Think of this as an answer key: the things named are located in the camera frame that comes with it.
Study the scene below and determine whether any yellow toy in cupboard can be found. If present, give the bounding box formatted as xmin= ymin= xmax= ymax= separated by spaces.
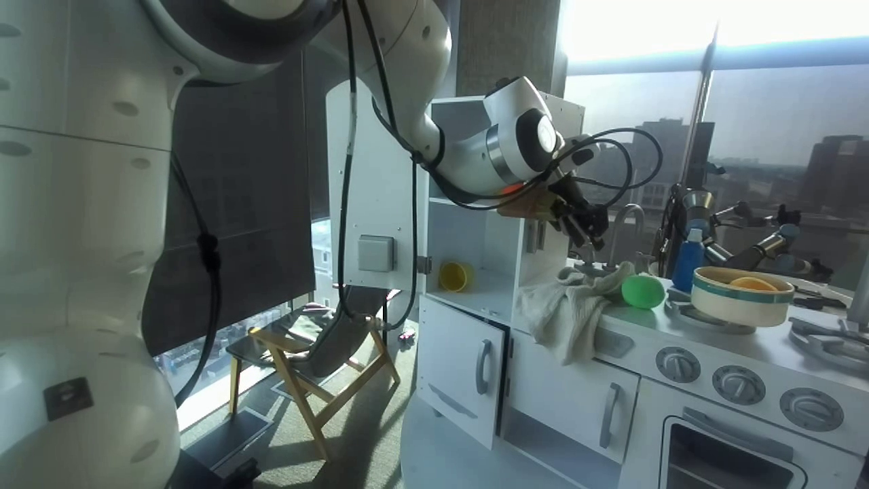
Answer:
xmin=437 ymin=263 xmax=470 ymax=292

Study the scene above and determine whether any white knitted towel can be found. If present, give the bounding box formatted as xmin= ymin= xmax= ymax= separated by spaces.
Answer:
xmin=516 ymin=263 xmax=635 ymax=365

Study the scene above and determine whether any blue bottle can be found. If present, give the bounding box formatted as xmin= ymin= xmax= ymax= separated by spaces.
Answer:
xmin=675 ymin=228 xmax=705 ymax=292

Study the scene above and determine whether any cream bowl with green rim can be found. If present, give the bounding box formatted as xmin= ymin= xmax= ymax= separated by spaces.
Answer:
xmin=691 ymin=266 xmax=797 ymax=326

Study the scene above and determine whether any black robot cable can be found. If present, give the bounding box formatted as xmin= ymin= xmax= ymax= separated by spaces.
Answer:
xmin=172 ymin=0 xmax=667 ymax=411

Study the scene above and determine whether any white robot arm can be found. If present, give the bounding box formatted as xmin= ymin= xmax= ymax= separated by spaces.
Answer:
xmin=0 ymin=0 xmax=565 ymax=489

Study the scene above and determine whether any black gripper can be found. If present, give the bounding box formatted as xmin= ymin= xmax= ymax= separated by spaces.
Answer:
xmin=550 ymin=178 xmax=608 ymax=254

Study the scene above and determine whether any wooden folding chair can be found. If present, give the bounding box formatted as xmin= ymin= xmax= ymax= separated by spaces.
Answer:
xmin=227 ymin=286 xmax=400 ymax=456

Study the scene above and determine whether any white toy kitchen cupboard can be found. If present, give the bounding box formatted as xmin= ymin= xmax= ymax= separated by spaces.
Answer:
xmin=400 ymin=92 xmax=869 ymax=489

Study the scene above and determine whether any green plastic cup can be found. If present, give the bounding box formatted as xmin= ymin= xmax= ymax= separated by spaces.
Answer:
xmin=622 ymin=274 xmax=667 ymax=311

